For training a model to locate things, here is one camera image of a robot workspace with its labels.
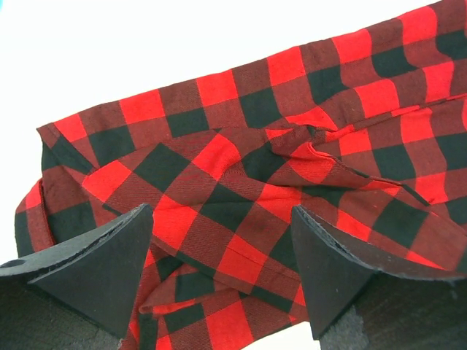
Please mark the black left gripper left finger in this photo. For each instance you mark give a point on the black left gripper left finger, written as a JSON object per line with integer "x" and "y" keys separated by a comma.
{"x": 78, "y": 294}

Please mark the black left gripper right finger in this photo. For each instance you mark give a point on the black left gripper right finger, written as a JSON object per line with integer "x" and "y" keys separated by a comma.
{"x": 361, "y": 297}

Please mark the red black plaid shirt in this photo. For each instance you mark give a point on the red black plaid shirt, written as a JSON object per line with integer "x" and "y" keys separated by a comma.
{"x": 367, "y": 130}

